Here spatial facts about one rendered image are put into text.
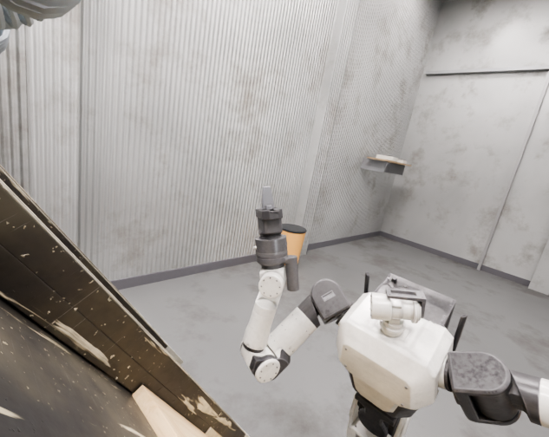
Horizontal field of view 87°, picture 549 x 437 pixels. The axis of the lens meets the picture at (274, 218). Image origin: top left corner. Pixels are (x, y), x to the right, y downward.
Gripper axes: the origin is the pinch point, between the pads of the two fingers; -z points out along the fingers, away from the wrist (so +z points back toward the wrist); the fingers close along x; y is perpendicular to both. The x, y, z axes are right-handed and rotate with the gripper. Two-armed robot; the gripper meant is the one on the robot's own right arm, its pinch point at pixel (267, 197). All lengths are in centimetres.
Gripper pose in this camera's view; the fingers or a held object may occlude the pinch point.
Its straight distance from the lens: 78.9
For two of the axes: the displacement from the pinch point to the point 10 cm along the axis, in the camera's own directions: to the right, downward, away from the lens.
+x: 2.5, 0.9, -9.6
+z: 0.8, 9.9, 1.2
